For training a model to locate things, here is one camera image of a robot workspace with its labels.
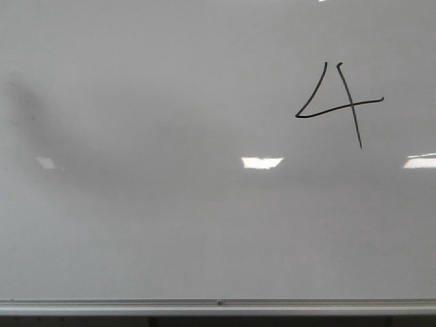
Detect white glossy whiteboard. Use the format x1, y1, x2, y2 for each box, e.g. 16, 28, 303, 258
1, 1, 435, 300

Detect aluminium whiteboard tray rail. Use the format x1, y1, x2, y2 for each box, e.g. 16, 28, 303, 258
1, 299, 435, 317

